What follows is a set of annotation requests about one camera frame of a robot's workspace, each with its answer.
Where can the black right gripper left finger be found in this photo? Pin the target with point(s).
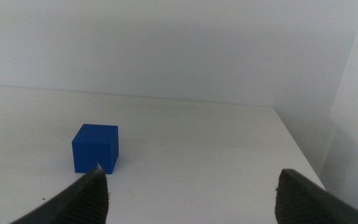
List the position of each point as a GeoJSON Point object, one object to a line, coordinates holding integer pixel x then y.
{"type": "Point", "coordinates": [82, 202]}

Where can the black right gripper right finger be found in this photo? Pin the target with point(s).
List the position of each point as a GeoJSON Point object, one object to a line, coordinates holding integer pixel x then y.
{"type": "Point", "coordinates": [303, 205]}

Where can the blue cube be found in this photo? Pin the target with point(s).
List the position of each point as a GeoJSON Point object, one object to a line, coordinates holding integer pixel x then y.
{"type": "Point", "coordinates": [92, 146]}

